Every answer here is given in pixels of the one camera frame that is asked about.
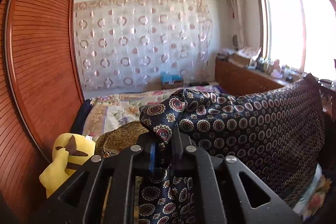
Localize wooden sideboard cabinet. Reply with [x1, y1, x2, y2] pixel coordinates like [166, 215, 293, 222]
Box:
[215, 59, 335, 121]

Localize wooden louvered wardrobe door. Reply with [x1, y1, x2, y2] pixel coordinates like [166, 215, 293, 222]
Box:
[1, 0, 84, 223]

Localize pink figurine on sideboard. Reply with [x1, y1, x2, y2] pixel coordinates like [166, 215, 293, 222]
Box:
[270, 59, 283, 79]

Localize navy patterned silk pajama top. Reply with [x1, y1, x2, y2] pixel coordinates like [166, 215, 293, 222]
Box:
[138, 75, 325, 223]

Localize box with blue items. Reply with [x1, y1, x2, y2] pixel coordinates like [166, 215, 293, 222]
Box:
[160, 72, 184, 89]

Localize yellow plush toy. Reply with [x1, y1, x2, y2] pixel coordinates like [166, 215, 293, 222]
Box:
[39, 133, 96, 197]

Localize gold patterned pillow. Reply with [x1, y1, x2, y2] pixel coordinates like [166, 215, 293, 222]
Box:
[94, 122, 156, 223]

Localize window with wooden frame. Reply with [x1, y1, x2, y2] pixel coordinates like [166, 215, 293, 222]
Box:
[259, 0, 335, 81]

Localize circle patterned sheer curtain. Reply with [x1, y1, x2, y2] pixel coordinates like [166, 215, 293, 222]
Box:
[74, 0, 213, 90]

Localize cardboard box on sideboard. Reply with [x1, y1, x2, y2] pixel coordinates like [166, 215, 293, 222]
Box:
[230, 47, 261, 67]

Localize floral bed quilt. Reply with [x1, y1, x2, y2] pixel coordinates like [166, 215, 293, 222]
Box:
[81, 85, 224, 140]

